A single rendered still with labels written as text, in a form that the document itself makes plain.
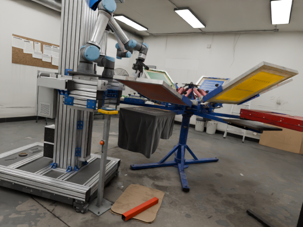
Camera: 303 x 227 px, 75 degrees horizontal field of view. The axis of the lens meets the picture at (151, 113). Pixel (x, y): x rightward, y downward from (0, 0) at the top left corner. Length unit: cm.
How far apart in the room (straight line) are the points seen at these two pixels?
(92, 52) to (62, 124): 87
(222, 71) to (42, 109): 522
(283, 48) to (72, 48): 534
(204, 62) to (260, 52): 153
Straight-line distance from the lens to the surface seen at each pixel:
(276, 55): 631
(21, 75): 543
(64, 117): 222
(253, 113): 210
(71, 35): 221
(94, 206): 216
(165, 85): 177
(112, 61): 232
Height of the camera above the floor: 123
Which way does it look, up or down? 8 degrees down
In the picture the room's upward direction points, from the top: 7 degrees clockwise
